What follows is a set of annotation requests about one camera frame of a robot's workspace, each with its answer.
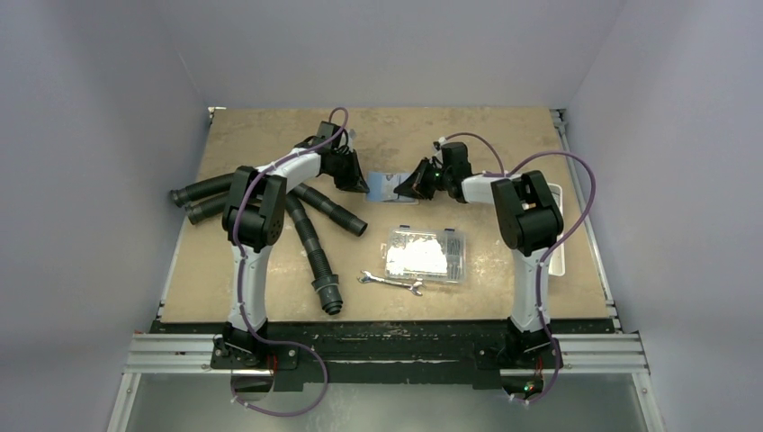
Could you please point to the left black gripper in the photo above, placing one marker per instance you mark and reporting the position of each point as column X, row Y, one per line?
column 354, row 182

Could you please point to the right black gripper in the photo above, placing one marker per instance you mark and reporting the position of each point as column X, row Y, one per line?
column 429, row 178

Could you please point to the white credit card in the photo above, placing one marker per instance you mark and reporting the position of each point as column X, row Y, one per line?
column 388, row 189

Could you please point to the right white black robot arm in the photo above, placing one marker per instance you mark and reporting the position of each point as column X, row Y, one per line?
column 530, row 223

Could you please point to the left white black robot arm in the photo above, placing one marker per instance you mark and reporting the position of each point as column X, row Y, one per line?
column 253, row 218

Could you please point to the clear plastic screw box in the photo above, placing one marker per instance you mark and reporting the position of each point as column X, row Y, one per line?
column 437, row 256

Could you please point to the silver open-end wrench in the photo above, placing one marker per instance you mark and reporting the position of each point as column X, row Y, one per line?
column 412, row 286

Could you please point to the black corrugated hose short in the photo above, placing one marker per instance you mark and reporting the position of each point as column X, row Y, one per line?
column 335, row 212

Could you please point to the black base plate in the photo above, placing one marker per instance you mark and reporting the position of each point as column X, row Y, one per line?
column 392, row 352

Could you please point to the aluminium frame rail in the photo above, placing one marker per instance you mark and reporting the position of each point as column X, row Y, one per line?
column 613, row 354

